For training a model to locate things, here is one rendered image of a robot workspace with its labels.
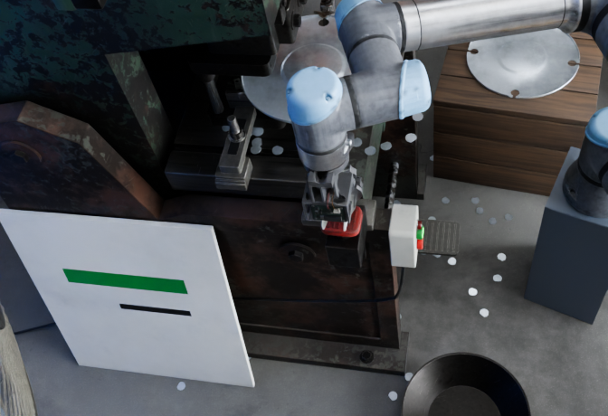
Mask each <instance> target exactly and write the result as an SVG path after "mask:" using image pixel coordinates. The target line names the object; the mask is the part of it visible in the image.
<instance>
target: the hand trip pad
mask: <svg viewBox="0 0 608 416"><path fill-rule="evenodd" d="M362 216H363V215H362V210H361V209H360V207H358V206H356V208H355V210H354V211H353V212H352V214H351V220H350V223H347V229H346V230H345V231H344V223H343V222H329V221H328V222H327V225H326V227H325V229H324V230H322V228H321V225H320V229H321V230H322V232H323V233H324V234H326V235H332V236H343V237H354V236H357V235H358V234H359V232H360V228H361V222H362Z"/></svg>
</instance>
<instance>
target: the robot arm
mask: <svg viewBox="0 0 608 416"><path fill-rule="evenodd" d="M335 20H336V24H337V35H338V38H339V40H340V41H341V42H342V45H343V48H344V51H345V54H346V57H347V62H348V65H349V68H350V70H351V73H352V74H350V75H347V76H343V77H339V78H338V77H337V75H336V74H335V73H334V72H333V71H332V70H330V69H328V68H325V67H323V68H319V67H316V66H312V67H308V68H305V69H302V70H300V71H298V72H297V73H295V74H294V75H293V76H292V77H291V79H290V81H289V82H288V85H287V88H286V99H287V104H288V114H289V116H290V120H291V124H292V127H293V131H294V135H295V141H296V145H297V149H298V152H299V158H300V160H301V162H302V164H303V166H304V168H305V169H306V170H307V172H308V174H307V181H306V185H305V190H304V194H303V198H302V206H303V210H304V213H305V216H306V220H307V221H308V220H309V212H311V215H312V219H313V220H321V223H320V225H321V228H322V230H324V229H325V227H326V225H327V222H328V221H329V222H343V223H344V231H345V230H346V229H347V223H350V220H351V214H352V212H353V211H354V210H355V208H356V202H357V201H358V200H359V199H360V198H361V197H362V193H363V184H362V182H361V176H356V169H355V168H354V167H352V166H351V165H348V161H349V152H350V150H351V149H352V147H353V146H354V133H353V132H348V131H350V130H354V129H357V128H364V127H368V126H372V125H375V124H379V123H383V122H387V121H391V120H395V119H404V118H405V117H408V116H411V115H414V114H417V113H421V112H424V111H425V110H427V109H428V108H429V107H430V104H431V89H430V83H429V80H428V76H427V73H426V70H425V68H424V66H423V64H422V63H421V61H419V60H416V59H414V60H410V61H408V60H403V58H402V55H401V53H400V52H410V51H416V50H422V49H428V48H433V47H440V46H445V45H452V44H457V43H468V42H475V41H480V40H486V39H492V38H498V37H504V36H510V35H516V34H522V33H533V32H538V31H544V30H550V29H556V28H558V29H560V30H561V31H562V32H563V33H576V32H582V33H587V34H589V35H591V36H592V37H593V39H594V41H595V42H596V44H597V46H598V48H599V49H600V51H601V52H602V54H603V56H604V58H605V59H606V60H607V62H608V0H403V1H398V2H392V3H386V4H383V3H382V2H381V1H380V0H342V1H341V2H340V3H339V4H338V6H337V9H336V12H335ZM563 190H564V194H565V197H566V199H567V201H568V202H569V203H570V204H571V205H572V206H573V207H574V208H575V209H576V210H578V211H579V212H581V213H584V214H586V215H589V216H592V217H596V218H608V107H606V108H603V109H600V110H598V111H596V112H595V113H594V114H593V115H592V116H591V118H590V120H589V122H588V125H587V126H586V128H585V131H584V141H583V144H582V147H581V151H580V154H579V157H578V158H577V159H576V160H575V161H574V162H573V163H572V164H571V165H570V166H569V167H568V169H567V171H566V173H565V178H564V182H563ZM308 197H310V198H309V199H308ZM306 204H307V205H308V208H307V210H306V206H305V205H306Z"/></svg>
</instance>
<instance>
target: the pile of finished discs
mask: <svg viewBox="0 0 608 416"><path fill-rule="evenodd" d="M472 49H476V50H478V51H479V52H478V53H477V54H471V53H470V52H467V63H468V67H469V69H470V72H471V74H472V75H473V77H474V78H475V79H476V80H477V81H478V82H479V83H480V84H481V85H482V86H484V87H485V88H486V89H488V90H491V91H493V92H495V93H498V94H499V95H502V96H506V97H511V98H513V95H511V93H510V92H511V91H512V90H518V91H519V95H517V96H516V98H517V99H533V98H539V97H543V96H546V95H549V94H552V93H554V92H556V91H558V90H561V89H562V88H563V87H564V86H565V85H567V84H568V83H569V82H570V81H571V80H572V79H573V77H574V76H575V75H576V73H577V71H578V68H579V65H575V66H570V65H568V62H569V61H575V62H576V63H579V62H580V52H579V50H578V47H577V45H576V43H575V41H574V39H573V38H572V37H571V36H570V35H569V34H568V33H563V32H562V31H561V30H560V29H558V28H556V29H550V30H544V31H538V32H533V33H522V34H516V35H510V36H504V37H498V38H492V39H486V40H480V41H475V42H470V45H469V49H468V50H469V51H471V50H472Z"/></svg>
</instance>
